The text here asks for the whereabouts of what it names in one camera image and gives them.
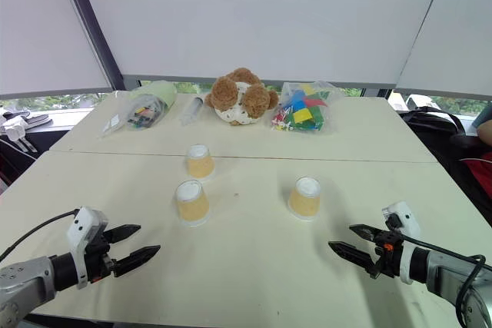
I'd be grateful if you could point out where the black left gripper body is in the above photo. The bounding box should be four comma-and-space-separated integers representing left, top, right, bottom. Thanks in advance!
85, 227, 117, 283

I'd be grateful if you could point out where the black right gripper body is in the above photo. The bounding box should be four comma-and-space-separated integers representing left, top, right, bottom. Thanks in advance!
369, 227, 405, 280

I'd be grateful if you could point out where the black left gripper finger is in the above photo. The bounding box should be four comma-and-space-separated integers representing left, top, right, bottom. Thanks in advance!
103, 224, 142, 245
111, 244, 161, 278

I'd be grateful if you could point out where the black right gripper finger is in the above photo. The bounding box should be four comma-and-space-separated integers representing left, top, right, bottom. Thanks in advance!
348, 224, 386, 247
327, 241, 377, 276

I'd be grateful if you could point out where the yellow paper cup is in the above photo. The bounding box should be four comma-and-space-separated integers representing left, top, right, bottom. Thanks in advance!
173, 179, 211, 227
184, 144, 216, 183
287, 176, 322, 222

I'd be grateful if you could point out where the person in red clothing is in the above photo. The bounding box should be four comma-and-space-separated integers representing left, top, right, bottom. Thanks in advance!
465, 118, 492, 207

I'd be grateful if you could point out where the clear bag with green cloth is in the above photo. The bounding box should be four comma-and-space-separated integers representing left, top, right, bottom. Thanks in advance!
97, 80, 179, 140

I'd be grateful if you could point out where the clear plastic syringe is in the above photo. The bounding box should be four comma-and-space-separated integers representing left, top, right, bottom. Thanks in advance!
179, 96, 205, 127

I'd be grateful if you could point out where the bag of colourful blocks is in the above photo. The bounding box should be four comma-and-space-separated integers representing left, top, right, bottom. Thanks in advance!
270, 80, 344, 136

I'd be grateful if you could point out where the brown teddy bear plush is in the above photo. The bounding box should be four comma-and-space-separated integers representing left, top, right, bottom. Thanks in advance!
204, 67, 280, 127

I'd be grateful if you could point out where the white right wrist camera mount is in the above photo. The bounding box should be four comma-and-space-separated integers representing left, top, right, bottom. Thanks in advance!
381, 200, 422, 285

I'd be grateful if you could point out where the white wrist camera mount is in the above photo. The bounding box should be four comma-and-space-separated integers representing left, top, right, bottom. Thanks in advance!
381, 200, 422, 285
65, 207, 109, 290

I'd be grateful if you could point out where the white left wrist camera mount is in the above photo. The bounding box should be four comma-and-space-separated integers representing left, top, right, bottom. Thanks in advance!
65, 207, 109, 290

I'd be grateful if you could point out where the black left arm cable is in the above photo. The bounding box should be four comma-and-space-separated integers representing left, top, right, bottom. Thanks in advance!
0, 209, 80, 263

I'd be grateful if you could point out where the dark window frame post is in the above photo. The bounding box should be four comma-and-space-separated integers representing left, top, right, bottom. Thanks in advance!
56, 0, 126, 91

